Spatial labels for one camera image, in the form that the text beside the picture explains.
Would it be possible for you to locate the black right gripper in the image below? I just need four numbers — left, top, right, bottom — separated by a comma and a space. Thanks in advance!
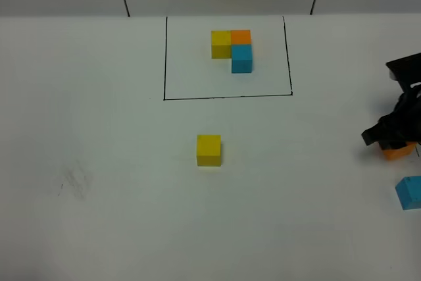
361, 83, 420, 149

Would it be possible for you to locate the blue loose block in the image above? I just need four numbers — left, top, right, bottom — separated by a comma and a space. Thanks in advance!
395, 176, 421, 210

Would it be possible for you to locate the blue template block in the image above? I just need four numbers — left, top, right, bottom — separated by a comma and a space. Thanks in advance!
231, 44, 253, 74

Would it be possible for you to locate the orange template block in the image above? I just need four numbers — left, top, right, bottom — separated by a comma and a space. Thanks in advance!
231, 30, 252, 45

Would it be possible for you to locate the yellow template block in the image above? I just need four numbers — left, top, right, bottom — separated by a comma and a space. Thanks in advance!
211, 30, 232, 59

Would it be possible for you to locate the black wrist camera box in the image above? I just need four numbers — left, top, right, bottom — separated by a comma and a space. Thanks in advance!
385, 53, 421, 92

